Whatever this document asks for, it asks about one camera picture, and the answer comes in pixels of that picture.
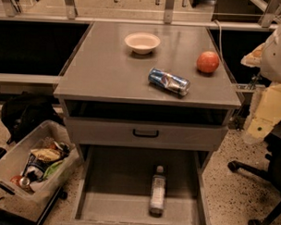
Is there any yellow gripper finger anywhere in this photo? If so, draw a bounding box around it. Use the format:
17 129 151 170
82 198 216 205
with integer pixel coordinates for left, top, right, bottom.
242 83 281 144
241 43 264 68

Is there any clear plastic water bottle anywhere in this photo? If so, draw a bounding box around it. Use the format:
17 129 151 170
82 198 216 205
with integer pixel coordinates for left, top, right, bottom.
149 165 166 216

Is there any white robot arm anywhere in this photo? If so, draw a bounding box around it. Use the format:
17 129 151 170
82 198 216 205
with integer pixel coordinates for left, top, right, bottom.
241 23 281 144

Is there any grey drawer cabinet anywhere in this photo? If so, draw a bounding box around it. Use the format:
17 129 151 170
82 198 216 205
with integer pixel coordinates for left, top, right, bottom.
55 22 240 166

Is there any open grey middle drawer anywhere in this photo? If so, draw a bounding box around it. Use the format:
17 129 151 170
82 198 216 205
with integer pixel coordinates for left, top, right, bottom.
56 146 211 225

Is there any closed grey drawer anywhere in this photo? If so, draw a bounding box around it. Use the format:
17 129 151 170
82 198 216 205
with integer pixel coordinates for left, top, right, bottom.
66 118 227 151

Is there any black office chair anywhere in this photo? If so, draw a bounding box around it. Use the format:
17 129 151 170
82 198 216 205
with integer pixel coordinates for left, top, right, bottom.
225 114 281 225

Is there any red apple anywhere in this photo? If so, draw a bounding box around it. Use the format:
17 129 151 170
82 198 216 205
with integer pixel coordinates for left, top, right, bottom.
197 51 219 73

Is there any crushed blue soda can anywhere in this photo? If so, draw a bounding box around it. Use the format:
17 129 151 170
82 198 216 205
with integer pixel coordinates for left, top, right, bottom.
148 68 190 96

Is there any white bowl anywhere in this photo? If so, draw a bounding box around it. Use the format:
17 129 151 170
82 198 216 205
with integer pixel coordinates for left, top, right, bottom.
125 32 161 55

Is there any green snack bag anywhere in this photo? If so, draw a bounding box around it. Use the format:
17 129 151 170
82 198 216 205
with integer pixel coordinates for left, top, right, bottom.
43 160 63 181

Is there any yellow chip bag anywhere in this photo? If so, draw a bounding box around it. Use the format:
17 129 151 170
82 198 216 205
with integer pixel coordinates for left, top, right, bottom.
31 148 61 162

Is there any black backpack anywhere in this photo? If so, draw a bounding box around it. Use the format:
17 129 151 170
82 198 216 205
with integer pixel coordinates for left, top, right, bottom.
1 93 65 144

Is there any blue white snack bag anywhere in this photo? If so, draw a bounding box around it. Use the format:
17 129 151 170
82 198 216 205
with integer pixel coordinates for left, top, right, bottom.
23 154 49 181

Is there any clear plastic storage bin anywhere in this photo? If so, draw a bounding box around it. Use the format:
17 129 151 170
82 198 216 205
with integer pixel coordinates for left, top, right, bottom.
0 120 79 206

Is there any red soda can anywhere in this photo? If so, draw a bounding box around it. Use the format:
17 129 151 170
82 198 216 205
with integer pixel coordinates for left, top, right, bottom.
10 175 30 188

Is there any white cable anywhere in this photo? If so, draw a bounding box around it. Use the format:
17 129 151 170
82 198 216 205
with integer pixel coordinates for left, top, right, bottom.
212 19 226 63

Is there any black drawer handle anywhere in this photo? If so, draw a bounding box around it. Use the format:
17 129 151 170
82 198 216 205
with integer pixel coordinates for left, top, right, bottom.
132 129 159 138

